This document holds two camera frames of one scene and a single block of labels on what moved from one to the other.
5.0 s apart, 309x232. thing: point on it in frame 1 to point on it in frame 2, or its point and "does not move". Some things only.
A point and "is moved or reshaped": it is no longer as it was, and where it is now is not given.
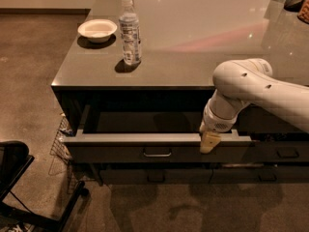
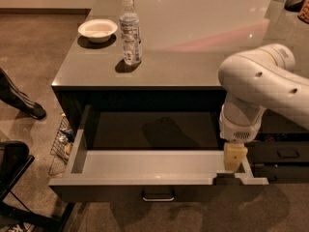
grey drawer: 253,119 does not move
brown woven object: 303,14 does not move
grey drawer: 277,152 does not move
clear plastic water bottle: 129,33 does not move
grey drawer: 149,133 is moved or reshaped
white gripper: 216,121 to 238,131
